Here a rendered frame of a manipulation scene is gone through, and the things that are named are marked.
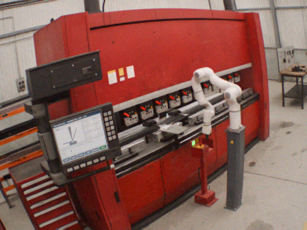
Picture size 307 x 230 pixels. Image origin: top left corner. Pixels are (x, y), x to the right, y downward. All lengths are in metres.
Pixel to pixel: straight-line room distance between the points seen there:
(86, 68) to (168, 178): 1.74
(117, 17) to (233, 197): 2.24
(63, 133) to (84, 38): 0.82
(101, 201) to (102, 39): 1.43
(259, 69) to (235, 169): 2.18
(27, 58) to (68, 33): 4.49
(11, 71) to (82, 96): 4.43
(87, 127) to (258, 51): 3.39
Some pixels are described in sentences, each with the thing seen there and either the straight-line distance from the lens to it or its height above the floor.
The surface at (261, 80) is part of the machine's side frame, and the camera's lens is 4.59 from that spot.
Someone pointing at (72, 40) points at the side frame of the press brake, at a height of 2.08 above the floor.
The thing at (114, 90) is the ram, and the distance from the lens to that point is 2.55.
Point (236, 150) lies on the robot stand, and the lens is 2.76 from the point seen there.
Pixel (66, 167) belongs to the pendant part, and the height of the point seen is 1.29.
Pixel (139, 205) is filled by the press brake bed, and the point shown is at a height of 0.35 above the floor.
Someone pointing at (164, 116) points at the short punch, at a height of 1.11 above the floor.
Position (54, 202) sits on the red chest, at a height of 0.65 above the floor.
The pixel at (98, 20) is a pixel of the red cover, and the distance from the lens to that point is 2.46.
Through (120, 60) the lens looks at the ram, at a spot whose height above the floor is 1.79.
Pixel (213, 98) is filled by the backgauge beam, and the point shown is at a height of 0.97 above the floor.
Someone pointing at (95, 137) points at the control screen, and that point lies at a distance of 1.76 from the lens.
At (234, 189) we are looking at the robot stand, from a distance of 2.99.
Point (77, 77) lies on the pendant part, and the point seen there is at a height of 1.81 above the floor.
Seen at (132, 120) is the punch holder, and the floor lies 1.21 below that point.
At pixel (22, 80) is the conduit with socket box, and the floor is 1.64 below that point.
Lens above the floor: 1.98
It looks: 16 degrees down
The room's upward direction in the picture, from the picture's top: 9 degrees counter-clockwise
